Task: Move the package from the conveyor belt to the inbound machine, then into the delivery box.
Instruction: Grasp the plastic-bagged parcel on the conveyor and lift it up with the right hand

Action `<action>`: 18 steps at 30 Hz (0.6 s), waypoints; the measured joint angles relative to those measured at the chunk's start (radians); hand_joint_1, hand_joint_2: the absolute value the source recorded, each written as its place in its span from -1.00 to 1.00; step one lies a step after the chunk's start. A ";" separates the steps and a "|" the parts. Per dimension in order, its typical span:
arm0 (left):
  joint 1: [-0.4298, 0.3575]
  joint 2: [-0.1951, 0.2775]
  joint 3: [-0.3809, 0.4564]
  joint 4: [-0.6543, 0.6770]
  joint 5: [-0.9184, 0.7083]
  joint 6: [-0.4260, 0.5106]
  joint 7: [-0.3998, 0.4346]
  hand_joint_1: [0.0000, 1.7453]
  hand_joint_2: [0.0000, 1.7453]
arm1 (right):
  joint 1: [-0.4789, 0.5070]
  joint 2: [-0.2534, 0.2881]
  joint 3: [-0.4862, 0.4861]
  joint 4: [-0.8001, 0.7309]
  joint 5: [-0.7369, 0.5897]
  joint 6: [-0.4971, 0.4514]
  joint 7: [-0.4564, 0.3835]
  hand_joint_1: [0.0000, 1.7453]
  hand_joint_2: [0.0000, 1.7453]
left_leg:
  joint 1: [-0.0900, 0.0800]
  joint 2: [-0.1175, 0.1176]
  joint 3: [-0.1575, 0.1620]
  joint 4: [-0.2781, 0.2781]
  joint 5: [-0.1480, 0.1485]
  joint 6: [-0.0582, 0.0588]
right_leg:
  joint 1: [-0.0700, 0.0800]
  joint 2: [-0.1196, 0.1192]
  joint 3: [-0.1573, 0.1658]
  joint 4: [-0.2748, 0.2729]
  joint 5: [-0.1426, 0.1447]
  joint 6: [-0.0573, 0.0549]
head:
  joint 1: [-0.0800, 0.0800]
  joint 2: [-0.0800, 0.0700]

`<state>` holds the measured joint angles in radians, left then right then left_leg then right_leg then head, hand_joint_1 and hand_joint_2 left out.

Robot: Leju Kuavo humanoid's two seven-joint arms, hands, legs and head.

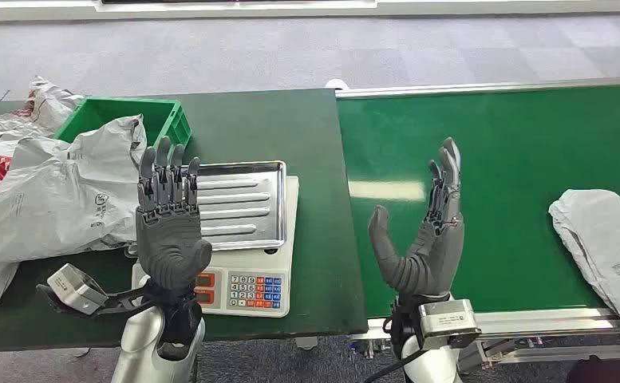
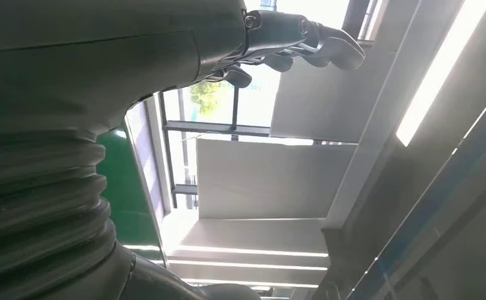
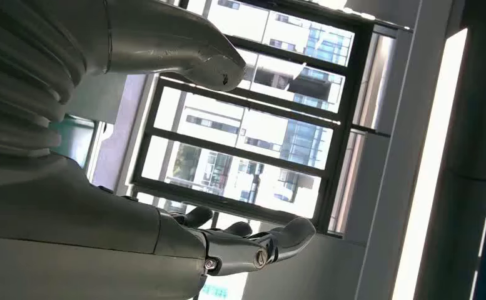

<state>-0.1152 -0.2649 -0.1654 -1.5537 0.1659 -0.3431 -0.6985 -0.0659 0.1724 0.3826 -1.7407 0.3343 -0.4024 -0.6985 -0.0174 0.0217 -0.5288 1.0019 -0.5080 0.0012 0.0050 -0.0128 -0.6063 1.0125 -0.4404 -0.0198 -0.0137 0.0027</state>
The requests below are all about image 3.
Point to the black window frame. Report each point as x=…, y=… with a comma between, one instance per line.
x=344, y=124

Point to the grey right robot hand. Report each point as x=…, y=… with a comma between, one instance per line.
x=81, y=215

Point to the long ceiling light strip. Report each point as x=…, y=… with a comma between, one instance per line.
x=429, y=165

